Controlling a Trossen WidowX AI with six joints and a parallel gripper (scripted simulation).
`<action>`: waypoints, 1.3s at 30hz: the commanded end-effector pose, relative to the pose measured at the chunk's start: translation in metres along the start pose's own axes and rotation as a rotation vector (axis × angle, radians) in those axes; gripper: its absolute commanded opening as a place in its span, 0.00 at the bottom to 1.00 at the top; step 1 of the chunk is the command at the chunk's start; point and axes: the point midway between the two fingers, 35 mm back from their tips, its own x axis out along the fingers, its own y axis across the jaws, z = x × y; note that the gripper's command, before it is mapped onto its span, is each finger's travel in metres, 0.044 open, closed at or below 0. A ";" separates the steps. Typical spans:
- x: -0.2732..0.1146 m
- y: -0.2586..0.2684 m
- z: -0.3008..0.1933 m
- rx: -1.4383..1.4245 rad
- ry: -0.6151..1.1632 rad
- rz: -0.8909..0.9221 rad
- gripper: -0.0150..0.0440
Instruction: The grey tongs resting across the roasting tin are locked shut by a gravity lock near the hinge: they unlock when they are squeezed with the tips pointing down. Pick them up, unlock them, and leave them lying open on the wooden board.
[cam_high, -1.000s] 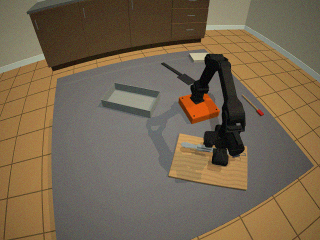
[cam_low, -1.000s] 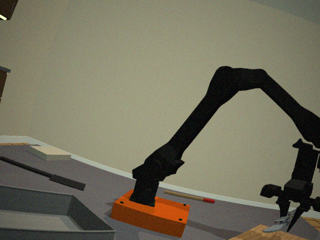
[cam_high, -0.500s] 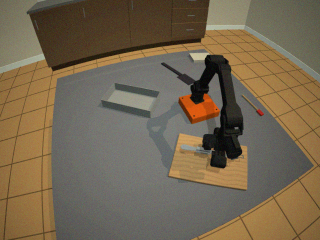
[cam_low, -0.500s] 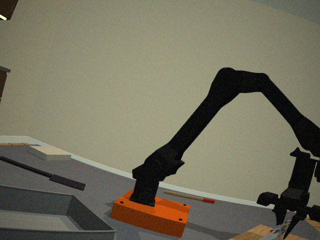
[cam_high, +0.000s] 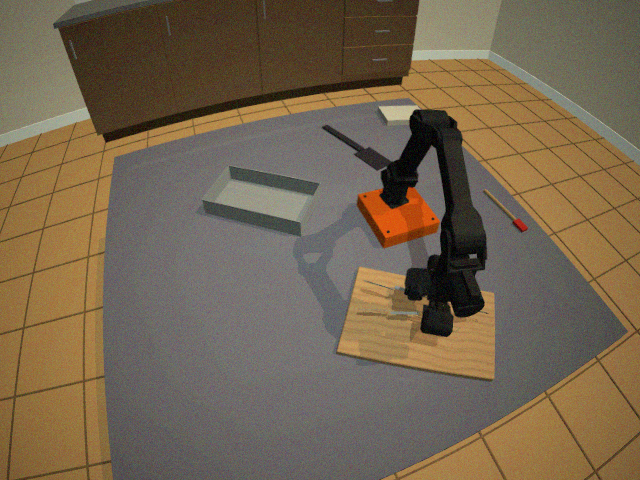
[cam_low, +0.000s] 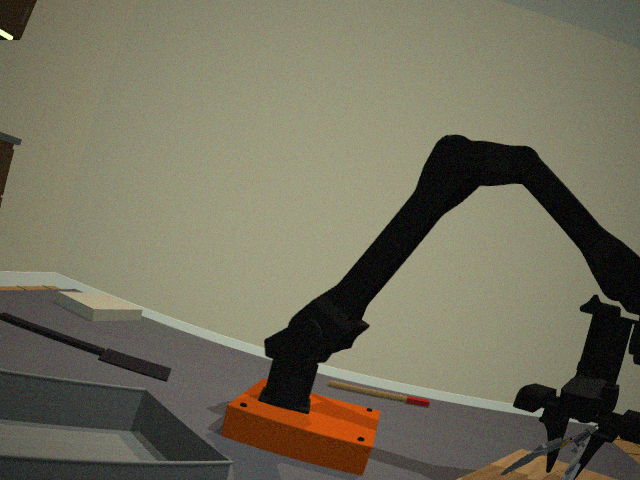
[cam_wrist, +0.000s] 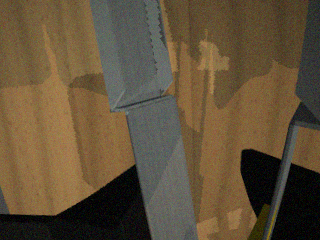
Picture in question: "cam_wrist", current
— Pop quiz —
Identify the light brown wooden board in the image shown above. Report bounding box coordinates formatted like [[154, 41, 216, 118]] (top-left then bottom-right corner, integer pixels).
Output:
[[0, 0, 309, 240]]

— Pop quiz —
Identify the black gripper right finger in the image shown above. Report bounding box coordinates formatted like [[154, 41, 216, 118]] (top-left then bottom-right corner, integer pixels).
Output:
[[240, 149, 320, 240]]

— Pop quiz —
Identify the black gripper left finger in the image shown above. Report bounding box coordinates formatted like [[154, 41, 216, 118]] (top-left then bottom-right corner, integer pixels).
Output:
[[0, 164, 152, 240]]

